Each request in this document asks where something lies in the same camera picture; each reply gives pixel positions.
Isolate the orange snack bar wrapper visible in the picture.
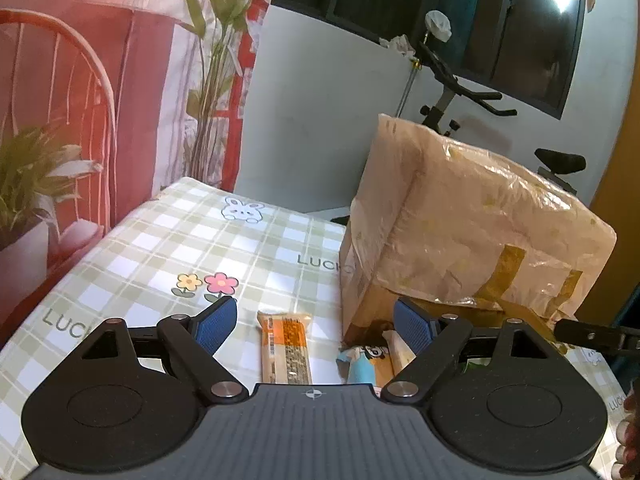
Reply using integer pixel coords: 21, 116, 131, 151
257, 311, 312, 385

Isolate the person right hand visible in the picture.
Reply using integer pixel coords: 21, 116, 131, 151
611, 391, 640, 480

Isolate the white cloth on bike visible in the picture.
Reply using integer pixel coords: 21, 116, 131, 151
424, 10, 452, 44

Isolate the beige snack packet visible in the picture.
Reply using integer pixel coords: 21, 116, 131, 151
371, 330, 416, 388

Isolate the blue snack packet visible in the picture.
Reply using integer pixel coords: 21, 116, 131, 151
337, 347, 375, 386

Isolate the checked green tablecloth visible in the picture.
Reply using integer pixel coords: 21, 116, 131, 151
1, 178, 623, 479

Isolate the black exercise bike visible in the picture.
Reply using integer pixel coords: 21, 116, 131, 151
328, 39, 587, 226

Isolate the dark window frame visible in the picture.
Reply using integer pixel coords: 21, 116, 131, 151
272, 0, 586, 118

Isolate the brown cardboard box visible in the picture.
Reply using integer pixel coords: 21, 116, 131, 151
340, 115, 617, 346

